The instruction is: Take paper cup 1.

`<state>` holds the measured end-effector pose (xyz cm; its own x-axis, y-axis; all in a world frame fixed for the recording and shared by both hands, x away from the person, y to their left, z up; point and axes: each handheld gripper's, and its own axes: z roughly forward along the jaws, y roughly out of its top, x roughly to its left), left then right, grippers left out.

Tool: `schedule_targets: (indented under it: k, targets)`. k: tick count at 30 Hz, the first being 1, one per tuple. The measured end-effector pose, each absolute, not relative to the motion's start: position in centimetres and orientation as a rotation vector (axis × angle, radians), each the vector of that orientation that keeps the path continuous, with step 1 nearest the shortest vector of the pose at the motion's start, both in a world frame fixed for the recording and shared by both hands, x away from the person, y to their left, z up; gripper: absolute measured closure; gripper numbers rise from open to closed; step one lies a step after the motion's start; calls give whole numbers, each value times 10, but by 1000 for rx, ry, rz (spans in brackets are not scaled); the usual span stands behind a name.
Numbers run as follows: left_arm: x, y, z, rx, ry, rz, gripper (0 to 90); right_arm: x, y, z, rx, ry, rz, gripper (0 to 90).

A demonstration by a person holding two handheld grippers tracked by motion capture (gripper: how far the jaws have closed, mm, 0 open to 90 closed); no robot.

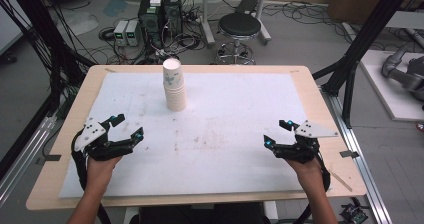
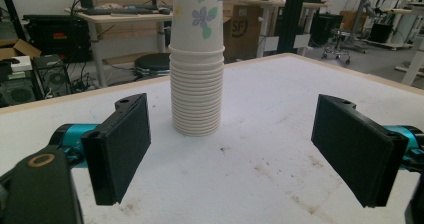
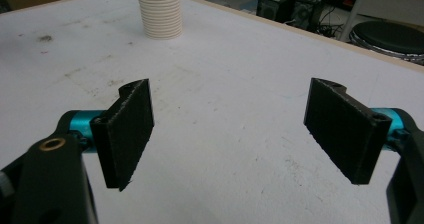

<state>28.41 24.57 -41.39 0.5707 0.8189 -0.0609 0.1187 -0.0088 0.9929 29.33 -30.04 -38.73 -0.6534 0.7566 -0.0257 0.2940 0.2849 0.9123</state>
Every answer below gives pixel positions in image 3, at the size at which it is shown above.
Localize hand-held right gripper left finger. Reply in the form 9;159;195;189
68;78;155;192

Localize black cables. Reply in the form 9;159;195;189
315;5;345;39

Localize black round stool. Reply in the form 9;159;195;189
348;20;424;66

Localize black computer tower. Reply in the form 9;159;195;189
291;0;327;32
255;0;292;24

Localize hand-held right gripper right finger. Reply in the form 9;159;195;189
303;77;407;186

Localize stack of ribbed paper cups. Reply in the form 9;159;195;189
135;0;184;40

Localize grey metal frame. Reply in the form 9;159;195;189
338;0;424;42

